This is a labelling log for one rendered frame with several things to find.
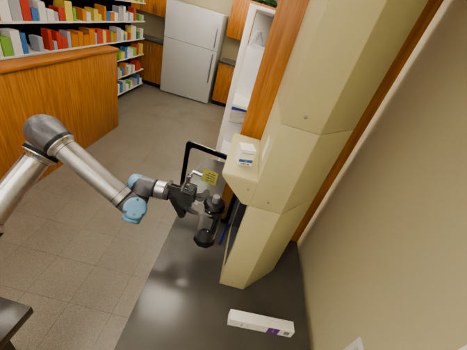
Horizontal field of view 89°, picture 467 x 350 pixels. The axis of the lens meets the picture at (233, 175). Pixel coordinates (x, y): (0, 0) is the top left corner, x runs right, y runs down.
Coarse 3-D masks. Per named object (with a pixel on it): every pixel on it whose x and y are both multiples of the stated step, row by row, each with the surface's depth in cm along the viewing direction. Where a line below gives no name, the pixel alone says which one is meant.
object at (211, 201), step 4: (212, 196) 101; (216, 196) 97; (204, 200) 99; (208, 200) 98; (212, 200) 98; (216, 200) 96; (220, 200) 100; (204, 204) 97; (208, 204) 96; (212, 204) 97; (216, 204) 98; (220, 204) 98; (224, 204) 100; (208, 208) 96; (212, 208) 96; (216, 208) 96; (220, 208) 97
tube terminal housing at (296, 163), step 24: (264, 144) 84; (288, 144) 66; (312, 144) 65; (336, 144) 74; (264, 168) 71; (288, 168) 70; (312, 168) 74; (264, 192) 76; (288, 192) 75; (312, 192) 87; (264, 216) 81; (288, 216) 86; (240, 240) 89; (264, 240) 88; (288, 240) 105; (240, 264) 97; (264, 264) 103; (240, 288) 106
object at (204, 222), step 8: (224, 208) 99; (200, 216) 102; (216, 216) 97; (200, 224) 102; (208, 224) 100; (216, 224) 101; (200, 232) 104; (208, 232) 102; (216, 232) 106; (200, 240) 106; (208, 240) 106
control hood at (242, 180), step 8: (240, 136) 99; (232, 144) 91; (256, 144) 96; (232, 152) 86; (256, 152) 91; (232, 160) 81; (256, 160) 86; (224, 168) 76; (232, 168) 77; (240, 168) 79; (248, 168) 80; (256, 168) 81; (224, 176) 75; (232, 176) 74; (240, 176) 75; (248, 176) 76; (256, 176) 77; (232, 184) 76; (240, 184) 75; (248, 184) 75; (256, 184) 75; (240, 192) 77; (248, 192) 77; (240, 200) 79; (248, 200) 79
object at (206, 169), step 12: (192, 156) 113; (204, 156) 112; (216, 156) 110; (192, 168) 117; (204, 168) 115; (216, 168) 113; (192, 180) 121; (204, 180) 118; (216, 180) 116; (216, 192) 120; (228, 192) 118; (228, 204) 122
